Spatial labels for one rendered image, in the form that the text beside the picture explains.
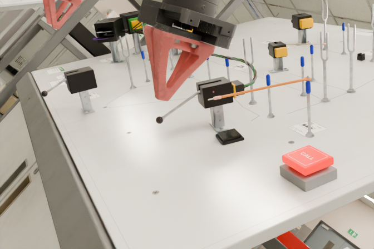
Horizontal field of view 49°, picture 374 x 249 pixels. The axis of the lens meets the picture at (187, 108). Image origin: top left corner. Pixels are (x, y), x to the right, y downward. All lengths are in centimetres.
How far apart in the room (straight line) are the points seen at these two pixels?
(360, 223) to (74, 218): 1271
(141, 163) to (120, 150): 8
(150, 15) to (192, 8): 5
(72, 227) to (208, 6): 36
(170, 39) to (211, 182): 27
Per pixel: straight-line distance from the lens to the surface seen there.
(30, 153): 108
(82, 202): 63
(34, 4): 386
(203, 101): 74
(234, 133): 73
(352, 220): 1331
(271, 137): 73
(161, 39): 41
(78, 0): 88
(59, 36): 160
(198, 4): 42
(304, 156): 59
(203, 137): 75
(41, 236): 78
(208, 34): 42
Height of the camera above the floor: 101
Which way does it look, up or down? 5 degrees up
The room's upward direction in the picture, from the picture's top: 41 degrees clockwise
